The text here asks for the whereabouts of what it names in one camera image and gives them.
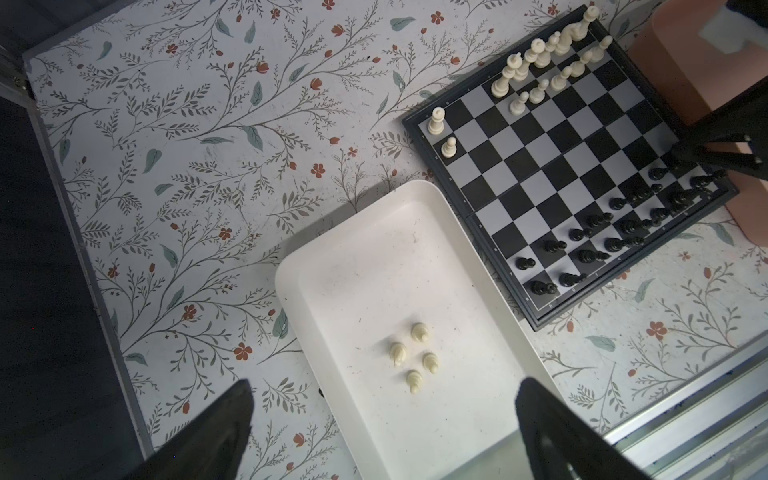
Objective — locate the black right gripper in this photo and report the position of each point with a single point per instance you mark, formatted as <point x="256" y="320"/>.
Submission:
<point x="741" y="120"/>

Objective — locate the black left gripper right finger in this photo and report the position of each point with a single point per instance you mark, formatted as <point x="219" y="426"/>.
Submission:
<point x="559" y="445"/>

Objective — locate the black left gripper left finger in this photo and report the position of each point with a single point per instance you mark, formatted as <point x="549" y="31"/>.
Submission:
<point x="209" y="447"/>

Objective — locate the black chess pawn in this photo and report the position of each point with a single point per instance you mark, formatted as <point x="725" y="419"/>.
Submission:
<point x="657" y="173"/>

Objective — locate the white chess piece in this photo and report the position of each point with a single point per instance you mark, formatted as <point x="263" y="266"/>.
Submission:
<point x="414" y="380"/>
<point x="398" y="353"/>
<point x="430" y="362"/>
<point x="420" y="332"/>

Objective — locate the black white chess board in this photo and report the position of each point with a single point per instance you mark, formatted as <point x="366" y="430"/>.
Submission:
<point x="552" y="178"/>

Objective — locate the white pawn on board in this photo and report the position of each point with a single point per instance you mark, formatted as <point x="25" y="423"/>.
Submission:
<point x="449" y="148"/>

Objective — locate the white rook on board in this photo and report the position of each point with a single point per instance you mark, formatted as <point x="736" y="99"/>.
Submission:
<point x="436" y="123"/>

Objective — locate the pink plastic tray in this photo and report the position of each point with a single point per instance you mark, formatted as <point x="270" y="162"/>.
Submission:
<point x="671" y="55"/>

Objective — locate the white plastic tray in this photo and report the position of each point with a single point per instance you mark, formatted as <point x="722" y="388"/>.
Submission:
<point x="353" y="291"/>

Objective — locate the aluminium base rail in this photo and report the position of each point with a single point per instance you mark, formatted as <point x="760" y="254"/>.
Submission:
<point x="712" y="427"/>

